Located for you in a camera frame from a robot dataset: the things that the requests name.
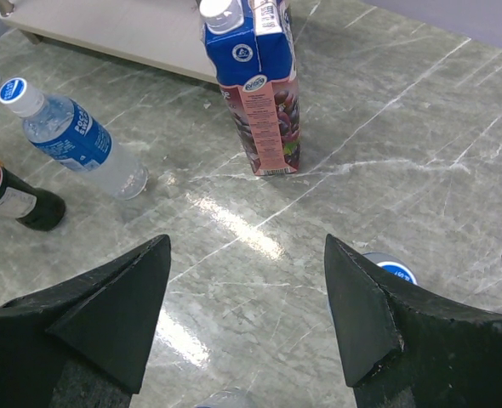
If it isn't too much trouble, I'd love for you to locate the white two-tier shelf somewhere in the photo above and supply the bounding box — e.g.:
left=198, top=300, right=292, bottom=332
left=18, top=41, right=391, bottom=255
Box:
left=0, top=0, right=216, bottom=83

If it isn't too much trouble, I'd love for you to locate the grape juice carton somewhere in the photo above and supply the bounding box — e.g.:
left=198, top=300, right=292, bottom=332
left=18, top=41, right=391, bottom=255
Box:
left=198, top=0, right=302, bottom=176

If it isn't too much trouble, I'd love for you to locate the water bottle right back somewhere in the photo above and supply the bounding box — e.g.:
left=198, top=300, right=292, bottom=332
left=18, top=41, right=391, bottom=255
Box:
left=363, top=252, right=418, bottom=285

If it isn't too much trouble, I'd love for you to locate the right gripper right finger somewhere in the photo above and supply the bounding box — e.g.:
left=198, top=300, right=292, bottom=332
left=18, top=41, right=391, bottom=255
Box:
left=324, top=235, right=502, bottom=407

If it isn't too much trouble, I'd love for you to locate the water bottle centre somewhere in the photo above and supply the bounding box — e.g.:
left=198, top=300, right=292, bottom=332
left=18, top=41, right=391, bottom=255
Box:
left=0, top=77, right=148, bottom=201

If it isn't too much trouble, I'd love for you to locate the cola bottle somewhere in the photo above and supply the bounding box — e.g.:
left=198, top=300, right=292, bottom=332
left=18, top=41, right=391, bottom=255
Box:
left=0, top=162, right=66, bottom=232

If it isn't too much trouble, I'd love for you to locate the water bottle right front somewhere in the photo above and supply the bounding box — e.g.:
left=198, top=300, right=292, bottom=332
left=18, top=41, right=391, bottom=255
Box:
left=195, top=388, right=258, bottom=408

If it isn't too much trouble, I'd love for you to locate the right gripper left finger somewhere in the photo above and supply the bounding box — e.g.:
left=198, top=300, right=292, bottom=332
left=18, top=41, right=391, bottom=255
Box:
left=0, top=235, right=171, bottom=407

